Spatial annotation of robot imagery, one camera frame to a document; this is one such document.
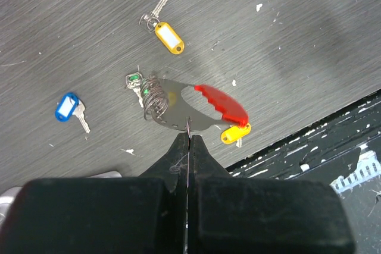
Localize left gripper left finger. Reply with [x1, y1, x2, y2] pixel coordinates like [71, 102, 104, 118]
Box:
[1, 133, 189, 253]

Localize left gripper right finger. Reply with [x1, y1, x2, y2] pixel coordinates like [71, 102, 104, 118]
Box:
[189, 135, 356, 253]

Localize yellow tag key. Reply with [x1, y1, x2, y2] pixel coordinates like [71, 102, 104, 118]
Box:
[139, 0, 185, 55]
[220, 123, 251, 148]

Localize metal key holder red handle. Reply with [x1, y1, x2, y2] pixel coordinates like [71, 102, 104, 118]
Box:
[140, 76, 249, 131]

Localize blue tag key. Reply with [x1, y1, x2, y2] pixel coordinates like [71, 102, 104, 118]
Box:
[54, 92, 90, 134]

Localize green tag key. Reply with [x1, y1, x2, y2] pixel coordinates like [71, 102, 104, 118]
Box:
[125, 71, 143, 108]

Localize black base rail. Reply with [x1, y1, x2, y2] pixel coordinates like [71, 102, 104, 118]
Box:
[227, 91, 380, 195]

